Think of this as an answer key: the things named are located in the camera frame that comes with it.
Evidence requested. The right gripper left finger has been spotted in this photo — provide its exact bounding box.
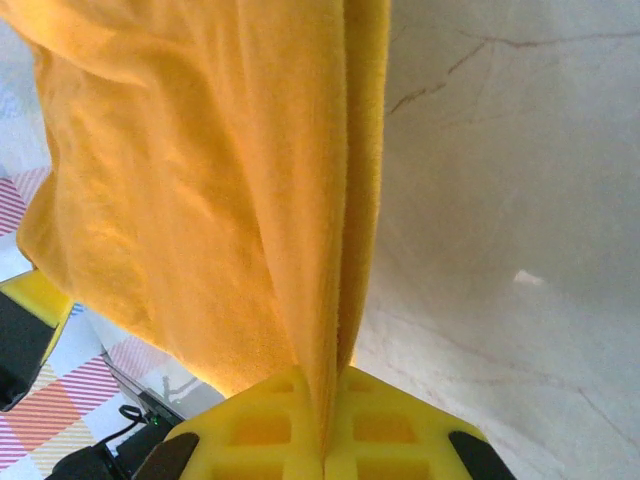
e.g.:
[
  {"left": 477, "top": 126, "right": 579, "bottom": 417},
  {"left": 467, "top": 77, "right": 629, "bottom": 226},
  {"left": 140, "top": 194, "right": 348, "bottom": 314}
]
[{"left": 134, "top": 366, "right": 327, "bottom": 480}]

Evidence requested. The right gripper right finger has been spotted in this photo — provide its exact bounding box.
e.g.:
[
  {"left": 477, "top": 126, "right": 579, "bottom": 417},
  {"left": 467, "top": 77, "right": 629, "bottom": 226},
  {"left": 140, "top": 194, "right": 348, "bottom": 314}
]
[{"left": 324, "top": 366, "right": 517, "bottom": 480}]

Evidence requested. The yellow printed t-shirt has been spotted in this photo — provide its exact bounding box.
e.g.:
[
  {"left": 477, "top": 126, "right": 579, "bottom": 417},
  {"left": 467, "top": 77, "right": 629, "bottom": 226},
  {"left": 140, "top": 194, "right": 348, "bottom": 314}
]
[{"left": 0, "top": 0, "right": 392, "bottom": 454}]

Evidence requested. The pale marbled table cover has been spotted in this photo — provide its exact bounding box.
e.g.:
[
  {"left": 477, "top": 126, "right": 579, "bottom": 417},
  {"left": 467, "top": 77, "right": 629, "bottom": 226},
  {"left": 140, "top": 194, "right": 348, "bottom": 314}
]
[{"left": 0, "top": 0, "right": 640, "bottom": 480}]

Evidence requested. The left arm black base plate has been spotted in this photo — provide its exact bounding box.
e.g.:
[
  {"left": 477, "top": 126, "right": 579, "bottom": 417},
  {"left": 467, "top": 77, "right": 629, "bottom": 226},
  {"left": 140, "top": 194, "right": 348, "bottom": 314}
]
[{"left": 119, "top": 389, "right": 182, "bottom": 437}]

